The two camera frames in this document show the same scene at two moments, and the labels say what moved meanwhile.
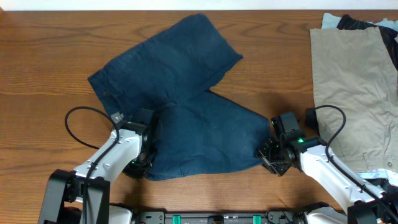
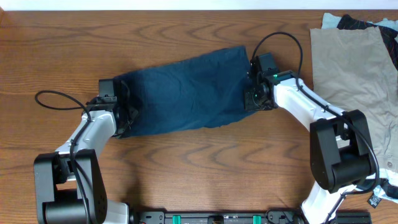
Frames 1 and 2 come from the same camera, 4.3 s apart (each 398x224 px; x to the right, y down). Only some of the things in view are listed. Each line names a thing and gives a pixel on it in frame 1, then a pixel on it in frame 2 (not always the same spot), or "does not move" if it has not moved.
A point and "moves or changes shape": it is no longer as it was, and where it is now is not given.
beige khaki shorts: [354, 70] does not move
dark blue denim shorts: [166, 78] moves or changes shape
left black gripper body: [140, 166] -> [130, 112]
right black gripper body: [271, 155] -> [252, 101]
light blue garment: [330, 21] does not move
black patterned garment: [389, 36] does not move
